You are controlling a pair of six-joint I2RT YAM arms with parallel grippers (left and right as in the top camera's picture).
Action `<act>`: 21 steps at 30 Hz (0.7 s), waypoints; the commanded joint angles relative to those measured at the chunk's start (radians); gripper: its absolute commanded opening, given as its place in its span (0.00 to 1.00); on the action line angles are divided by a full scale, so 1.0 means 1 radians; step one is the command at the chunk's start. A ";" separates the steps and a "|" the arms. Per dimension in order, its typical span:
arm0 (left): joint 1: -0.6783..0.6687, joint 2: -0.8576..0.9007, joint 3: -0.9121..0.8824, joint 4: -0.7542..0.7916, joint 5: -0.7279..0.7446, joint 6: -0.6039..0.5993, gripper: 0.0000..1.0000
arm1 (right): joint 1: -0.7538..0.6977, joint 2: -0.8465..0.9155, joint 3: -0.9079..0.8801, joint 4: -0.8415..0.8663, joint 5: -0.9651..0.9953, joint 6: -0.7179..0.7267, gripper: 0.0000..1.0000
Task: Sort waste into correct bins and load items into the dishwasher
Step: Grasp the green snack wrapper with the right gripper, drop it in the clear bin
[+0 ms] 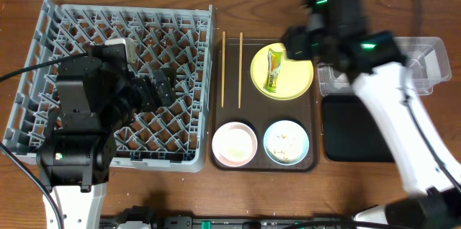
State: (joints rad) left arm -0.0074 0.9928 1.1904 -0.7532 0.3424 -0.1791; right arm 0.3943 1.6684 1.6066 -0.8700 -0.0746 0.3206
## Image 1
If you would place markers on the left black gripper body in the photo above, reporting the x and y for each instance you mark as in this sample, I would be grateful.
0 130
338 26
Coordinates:
150 90

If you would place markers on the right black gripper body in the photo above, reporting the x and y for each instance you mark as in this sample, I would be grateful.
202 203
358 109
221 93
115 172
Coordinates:
305 47

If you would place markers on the green snack wrapper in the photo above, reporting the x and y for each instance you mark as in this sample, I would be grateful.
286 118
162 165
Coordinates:
274 65

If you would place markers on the wooden chopstick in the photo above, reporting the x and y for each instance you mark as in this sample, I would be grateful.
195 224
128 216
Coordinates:
240 66
223 69

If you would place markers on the pink bowl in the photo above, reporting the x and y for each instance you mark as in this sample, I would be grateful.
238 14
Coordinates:
234 144

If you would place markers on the light blue bowl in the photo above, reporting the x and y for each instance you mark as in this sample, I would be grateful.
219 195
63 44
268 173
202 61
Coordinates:
286 127

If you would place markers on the rice food scraps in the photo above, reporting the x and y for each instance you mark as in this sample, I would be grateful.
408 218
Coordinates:
285 148

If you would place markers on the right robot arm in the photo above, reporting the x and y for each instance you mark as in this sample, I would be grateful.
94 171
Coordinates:
379 75

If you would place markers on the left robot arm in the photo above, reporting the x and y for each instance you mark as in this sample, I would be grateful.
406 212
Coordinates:
98 96

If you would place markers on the black waste tray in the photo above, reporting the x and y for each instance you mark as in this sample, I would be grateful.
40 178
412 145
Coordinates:
350 134

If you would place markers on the yellow plate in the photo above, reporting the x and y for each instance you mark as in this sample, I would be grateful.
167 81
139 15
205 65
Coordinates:
294 77

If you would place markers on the grey dish rack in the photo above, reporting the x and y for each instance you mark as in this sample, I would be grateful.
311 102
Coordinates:
170 139

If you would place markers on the dark brown serving tray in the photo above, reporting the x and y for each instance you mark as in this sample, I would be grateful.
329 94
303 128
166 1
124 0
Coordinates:
259 111

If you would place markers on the clear plastic bin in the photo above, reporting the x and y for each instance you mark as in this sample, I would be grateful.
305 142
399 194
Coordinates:
428 61

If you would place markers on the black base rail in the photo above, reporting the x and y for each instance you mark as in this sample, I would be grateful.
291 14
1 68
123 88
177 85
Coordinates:
146 217

